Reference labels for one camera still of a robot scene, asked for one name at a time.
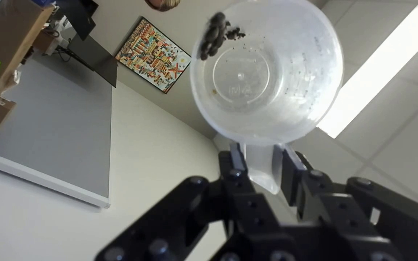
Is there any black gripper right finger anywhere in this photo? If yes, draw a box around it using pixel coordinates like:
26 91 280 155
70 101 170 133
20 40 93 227
280 143 326 207

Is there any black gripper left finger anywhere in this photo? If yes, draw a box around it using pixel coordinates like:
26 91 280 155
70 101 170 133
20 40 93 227
216 142 250 195

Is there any clear plastic measuring cup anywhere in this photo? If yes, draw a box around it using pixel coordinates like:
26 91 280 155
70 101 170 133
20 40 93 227
189 0 344 194

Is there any small coffee bean heap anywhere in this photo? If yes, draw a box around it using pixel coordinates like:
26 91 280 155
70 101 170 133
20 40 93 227
199 10 247 62

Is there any white rectangular ceiling light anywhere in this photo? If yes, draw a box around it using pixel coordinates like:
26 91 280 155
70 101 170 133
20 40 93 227
316 1 418 140

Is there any colourful patterned poster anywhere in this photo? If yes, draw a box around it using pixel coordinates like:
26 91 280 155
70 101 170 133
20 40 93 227
113 16 193 95

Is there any brown rounded object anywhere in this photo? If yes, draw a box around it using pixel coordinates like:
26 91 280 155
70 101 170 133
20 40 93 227
144 0 184 11

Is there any black metal stand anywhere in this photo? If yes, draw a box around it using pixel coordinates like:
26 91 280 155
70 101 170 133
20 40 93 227
54 0 119 90

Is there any brown wooden board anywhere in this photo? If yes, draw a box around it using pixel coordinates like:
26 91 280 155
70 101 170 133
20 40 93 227
0 0 58 135

